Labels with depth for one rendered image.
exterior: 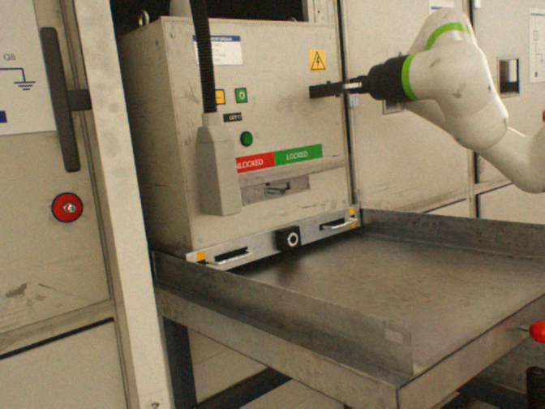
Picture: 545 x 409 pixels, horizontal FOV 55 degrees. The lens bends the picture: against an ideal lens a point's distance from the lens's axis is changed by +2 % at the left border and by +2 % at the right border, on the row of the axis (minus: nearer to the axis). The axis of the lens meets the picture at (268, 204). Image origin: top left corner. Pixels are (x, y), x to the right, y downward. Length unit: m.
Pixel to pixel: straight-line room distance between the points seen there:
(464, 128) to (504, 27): 1.27
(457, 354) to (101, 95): 0.56
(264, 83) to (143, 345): 0.78
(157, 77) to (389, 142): 0.84
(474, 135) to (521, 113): 1.36
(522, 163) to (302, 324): 0.88
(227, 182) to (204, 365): 0.52
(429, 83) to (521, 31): 1.44
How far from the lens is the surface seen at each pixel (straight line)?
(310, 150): 1.29
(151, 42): 1.13
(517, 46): 2.41
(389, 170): 1.69
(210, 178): 1.01
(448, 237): 1.28
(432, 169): 1.88
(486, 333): 0.84
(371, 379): 0.70
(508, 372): 1.34
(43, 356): 1.13
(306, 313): 0.80
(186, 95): 1.08
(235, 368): 1.39
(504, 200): 2.33
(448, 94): 1.03
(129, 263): 0.53
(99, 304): 1.16
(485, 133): 1.09
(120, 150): 0.52
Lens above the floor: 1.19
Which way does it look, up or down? 10 degrees down
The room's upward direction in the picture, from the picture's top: 6 degrees counter-clockwise
